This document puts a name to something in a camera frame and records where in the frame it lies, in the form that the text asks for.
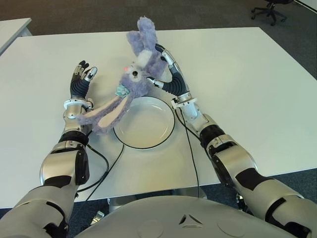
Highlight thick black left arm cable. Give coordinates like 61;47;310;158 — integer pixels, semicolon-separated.
76;146;109;191

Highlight long black right arm cable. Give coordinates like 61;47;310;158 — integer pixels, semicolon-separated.
174;109;201;198

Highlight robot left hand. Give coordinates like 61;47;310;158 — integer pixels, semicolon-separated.
69;59;99;100

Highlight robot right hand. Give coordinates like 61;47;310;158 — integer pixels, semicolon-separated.
146;43;191;99

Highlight white table leg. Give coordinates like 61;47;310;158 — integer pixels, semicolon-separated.
107;194;139;214
173;185;208;200

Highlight white neighbouring desk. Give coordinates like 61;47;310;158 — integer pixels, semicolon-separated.
0;17;32;57

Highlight metal bracket under table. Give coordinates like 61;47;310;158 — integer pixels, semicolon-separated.
91;210;105;224
235;193;248;213

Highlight thin black looping cable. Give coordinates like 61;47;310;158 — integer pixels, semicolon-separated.
85;142;125;202

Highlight black office chair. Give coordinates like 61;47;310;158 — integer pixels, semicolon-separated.
251;0;294;26

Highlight silver robot torso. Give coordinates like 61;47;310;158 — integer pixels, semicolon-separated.
74;194;295;238

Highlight purple plush bunny doll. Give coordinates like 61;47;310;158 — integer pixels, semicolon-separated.
75;16;169;136

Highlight white plate black rim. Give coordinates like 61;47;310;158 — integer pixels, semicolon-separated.
112;96;176;150

